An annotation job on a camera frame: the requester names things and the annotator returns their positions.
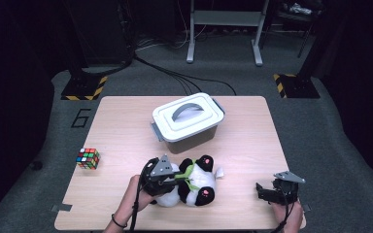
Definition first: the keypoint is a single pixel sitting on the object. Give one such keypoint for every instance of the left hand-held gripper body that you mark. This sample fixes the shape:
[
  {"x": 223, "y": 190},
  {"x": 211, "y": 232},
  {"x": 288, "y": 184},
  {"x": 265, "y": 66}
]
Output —
[{"x": 157, "y": 181}]

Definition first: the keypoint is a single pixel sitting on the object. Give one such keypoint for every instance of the small black floor object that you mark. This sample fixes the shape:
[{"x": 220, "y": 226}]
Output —
[{"x": 36, "y": 165}]

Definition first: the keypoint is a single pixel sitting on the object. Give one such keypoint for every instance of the person's right hand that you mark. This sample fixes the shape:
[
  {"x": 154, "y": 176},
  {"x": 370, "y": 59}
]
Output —
[{"x": 291, "y": 216}]

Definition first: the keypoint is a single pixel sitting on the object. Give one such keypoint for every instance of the white metal stand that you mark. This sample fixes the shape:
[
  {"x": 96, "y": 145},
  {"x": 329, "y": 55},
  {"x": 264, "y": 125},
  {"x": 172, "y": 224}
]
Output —
[{"x": 226, "y": 17}]

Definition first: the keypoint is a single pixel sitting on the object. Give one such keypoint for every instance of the panda plush toy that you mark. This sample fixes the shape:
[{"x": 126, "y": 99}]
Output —
[{"x": 196, "y": 186}]

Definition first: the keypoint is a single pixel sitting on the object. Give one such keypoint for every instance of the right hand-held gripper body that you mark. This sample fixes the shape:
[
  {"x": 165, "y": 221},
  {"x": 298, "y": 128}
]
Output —
[{"x": 285, "y": 192}]

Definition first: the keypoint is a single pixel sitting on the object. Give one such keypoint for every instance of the grey cloth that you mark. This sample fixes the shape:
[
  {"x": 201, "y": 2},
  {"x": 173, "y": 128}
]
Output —
[{"x": 299, "y": 8}]

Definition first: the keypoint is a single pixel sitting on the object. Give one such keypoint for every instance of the black wristband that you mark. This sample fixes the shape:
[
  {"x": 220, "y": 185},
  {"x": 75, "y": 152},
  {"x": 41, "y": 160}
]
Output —
[{"x": 118, "y": 222}]

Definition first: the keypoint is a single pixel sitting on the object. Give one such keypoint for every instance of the black stand with striped base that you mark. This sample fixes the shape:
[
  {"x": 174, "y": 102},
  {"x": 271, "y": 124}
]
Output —
[
  {"x": 82, "y": 87},
  {"x": 298, "y": 86}
]

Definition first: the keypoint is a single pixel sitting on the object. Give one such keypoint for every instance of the colourful puzzle cube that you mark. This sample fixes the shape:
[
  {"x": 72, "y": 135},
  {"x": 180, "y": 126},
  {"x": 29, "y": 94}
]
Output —
[{"x": 88, "y": 158}]

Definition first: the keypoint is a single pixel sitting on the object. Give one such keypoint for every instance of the person's left hand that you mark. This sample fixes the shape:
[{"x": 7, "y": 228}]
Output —
[{"x": 142, "y": 197}]

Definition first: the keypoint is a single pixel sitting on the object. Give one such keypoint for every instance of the grey tape piece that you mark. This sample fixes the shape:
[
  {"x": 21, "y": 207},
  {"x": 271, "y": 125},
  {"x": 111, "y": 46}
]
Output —
[
  {"x": 306, "y": 207},
  {"x": 61, "y": 207}
]

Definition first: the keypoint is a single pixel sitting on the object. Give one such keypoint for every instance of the dark chair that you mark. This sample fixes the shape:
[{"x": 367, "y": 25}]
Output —
[{"x": 299, "y": 19}]

